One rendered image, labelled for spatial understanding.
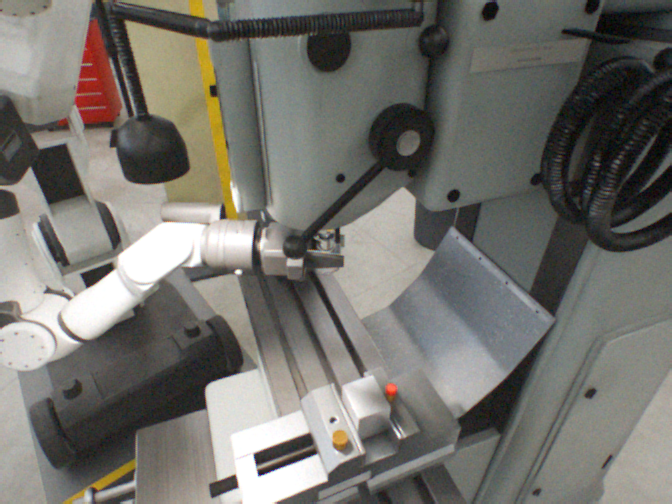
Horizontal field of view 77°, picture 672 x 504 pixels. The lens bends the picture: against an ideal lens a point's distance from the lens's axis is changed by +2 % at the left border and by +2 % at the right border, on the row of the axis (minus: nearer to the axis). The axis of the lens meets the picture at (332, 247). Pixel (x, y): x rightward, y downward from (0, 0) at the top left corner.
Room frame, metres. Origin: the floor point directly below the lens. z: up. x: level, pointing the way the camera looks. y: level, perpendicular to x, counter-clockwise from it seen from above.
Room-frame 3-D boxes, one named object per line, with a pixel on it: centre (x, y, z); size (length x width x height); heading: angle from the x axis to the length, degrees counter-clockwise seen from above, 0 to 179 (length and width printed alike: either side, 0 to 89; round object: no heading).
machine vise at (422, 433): (0.36, -0.02, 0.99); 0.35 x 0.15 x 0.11; 112
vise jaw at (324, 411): (0.35, 0.00, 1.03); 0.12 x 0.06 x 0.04; 22
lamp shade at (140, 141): (0.44, 0.20, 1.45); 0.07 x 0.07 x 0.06
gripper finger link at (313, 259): (0.51, 0.01, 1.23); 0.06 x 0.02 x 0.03; 88
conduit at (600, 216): (0.44, -0.31, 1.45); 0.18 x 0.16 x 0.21; 110
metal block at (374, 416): (0.37, -0.05, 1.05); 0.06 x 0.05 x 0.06; 22
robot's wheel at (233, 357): (0.98, 0.38, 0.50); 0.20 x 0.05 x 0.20; 38
